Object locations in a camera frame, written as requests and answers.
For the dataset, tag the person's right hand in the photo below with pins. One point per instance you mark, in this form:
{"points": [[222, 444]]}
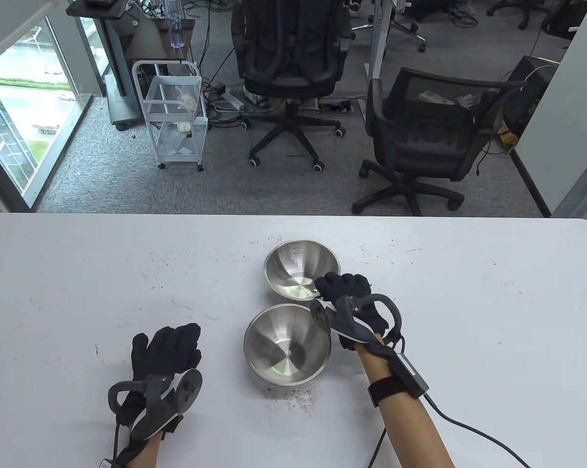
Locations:
{"points": [[347, 287]]}

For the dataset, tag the person's left hand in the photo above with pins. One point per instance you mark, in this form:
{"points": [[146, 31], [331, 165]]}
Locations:
{"points": [[169, 351]]}

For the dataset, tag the person's left forearm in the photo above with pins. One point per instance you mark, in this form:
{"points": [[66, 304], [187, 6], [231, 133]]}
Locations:
{"points": [[144, 453]]}

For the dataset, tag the person's right forearm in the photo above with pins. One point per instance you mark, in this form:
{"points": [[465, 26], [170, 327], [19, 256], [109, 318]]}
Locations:
{"points": [[410, 434]]}

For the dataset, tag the grey right hand tracker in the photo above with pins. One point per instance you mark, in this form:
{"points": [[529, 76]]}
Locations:
{"points": [[347, 324]]}

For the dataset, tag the grey hand tracker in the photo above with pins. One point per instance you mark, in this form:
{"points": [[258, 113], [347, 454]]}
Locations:
{"points": [[347, 324], [159, 409]]}

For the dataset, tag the grey left hand tracker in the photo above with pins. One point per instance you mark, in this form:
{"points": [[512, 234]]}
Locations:
{"points": [[159, 409]]}

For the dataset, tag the right wrist sensor box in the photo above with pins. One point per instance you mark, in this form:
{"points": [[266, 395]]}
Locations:
{"points": [[410, 375]]}

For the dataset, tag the wrist sensor box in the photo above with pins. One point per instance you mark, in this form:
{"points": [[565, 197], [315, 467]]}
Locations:
{"points": [[410, 375], [106, 463]]}

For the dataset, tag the left wrist sensor box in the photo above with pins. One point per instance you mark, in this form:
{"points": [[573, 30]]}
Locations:
{"points": [[106, 463]]}

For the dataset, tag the black mesh office chair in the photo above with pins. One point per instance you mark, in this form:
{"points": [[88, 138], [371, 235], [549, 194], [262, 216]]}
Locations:
{"points": [[420, 146]]}

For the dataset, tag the green and white packet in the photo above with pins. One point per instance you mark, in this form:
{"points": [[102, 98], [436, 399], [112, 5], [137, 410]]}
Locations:
{"points": [[437, 97]]}

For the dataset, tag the white power strip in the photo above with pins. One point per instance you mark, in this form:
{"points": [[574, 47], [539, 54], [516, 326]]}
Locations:
{"points": [[234, 100]]}

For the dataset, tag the black high-back office chair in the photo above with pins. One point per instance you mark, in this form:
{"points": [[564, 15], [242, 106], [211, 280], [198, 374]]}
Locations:
{"points": [[288, 73]]}

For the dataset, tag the grey office chair base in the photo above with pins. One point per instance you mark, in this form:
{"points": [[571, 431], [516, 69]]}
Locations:
{"points": [[405, 28]]}

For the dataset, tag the black computer tower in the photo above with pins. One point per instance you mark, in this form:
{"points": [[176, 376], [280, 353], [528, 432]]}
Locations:
{"points": [[527, 87]]}

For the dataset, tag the glass window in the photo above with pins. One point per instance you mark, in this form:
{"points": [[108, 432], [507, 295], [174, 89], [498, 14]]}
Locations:
{"points": [[25, 97]]}

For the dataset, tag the grey rolling stand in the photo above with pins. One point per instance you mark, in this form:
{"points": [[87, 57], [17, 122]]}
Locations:
{"points": [[115, 58]]}

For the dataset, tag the clear water bottle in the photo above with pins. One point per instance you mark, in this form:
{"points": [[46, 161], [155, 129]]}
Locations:
{"points": [[176, 29]]}

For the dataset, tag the brown side table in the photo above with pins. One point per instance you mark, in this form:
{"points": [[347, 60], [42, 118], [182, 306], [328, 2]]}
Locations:
{"points": [[152, 39]]}

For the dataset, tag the black office chair base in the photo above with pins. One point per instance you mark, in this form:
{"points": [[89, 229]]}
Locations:
{"points": [[517, 7]]}

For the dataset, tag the white frame post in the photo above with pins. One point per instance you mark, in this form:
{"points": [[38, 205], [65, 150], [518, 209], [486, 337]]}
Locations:
{"points": [[380, 44]]}

